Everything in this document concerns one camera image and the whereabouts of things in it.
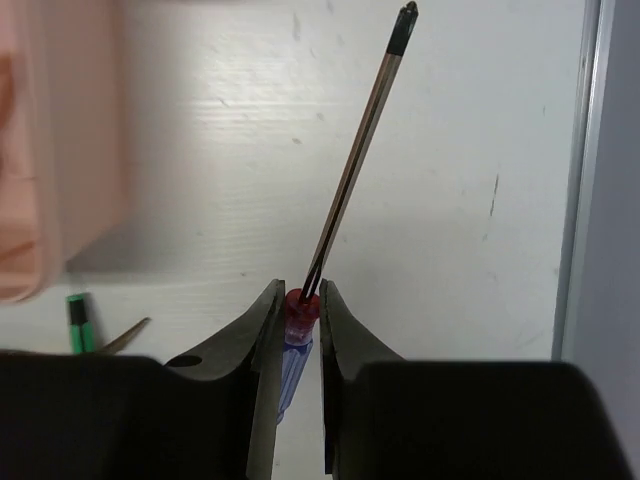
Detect yellow side cutter pliers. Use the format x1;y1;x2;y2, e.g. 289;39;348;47
97;317;151;355

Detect pink plastic tool box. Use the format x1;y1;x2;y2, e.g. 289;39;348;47
1;1;130;304

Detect blue red screwdriver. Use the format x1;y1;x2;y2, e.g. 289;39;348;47
277;1;419;421

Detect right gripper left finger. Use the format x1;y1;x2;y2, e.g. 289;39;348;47
166;279;285;479

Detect green black screwdriver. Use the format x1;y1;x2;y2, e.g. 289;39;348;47
66;294;96;354

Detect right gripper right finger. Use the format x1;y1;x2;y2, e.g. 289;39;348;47
319;280;402;479

